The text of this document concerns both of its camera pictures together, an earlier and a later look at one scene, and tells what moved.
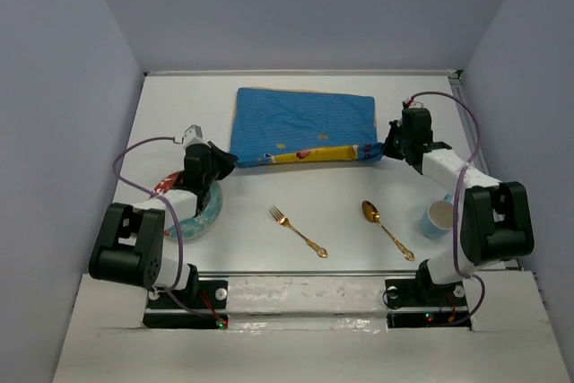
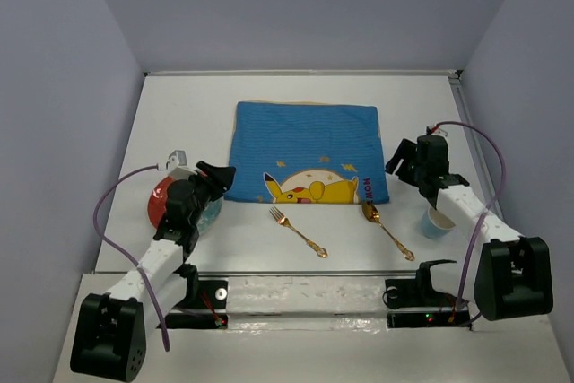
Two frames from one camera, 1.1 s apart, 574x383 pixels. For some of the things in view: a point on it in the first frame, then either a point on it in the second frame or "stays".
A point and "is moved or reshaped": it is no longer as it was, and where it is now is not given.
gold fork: (282, 220) stays
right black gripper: (389, 150) -> (406, 150)
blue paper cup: (438, 221) stays
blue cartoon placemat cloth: (284, 126) is moved or reshaped
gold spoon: (372, 214) stays
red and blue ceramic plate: (197, 226) stays
